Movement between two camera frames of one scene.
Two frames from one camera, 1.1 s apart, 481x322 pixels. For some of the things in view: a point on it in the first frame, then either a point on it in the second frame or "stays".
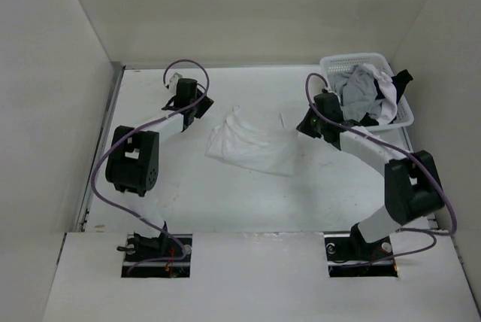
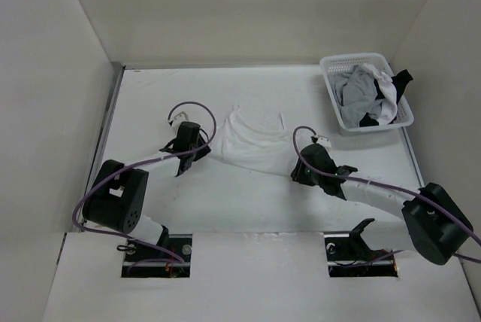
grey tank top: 358,93 stays
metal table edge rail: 114,78 stays
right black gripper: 304,126 -> 297,175
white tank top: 239,141 stays
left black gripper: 206,104 -> 202,153
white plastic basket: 332,64 stays
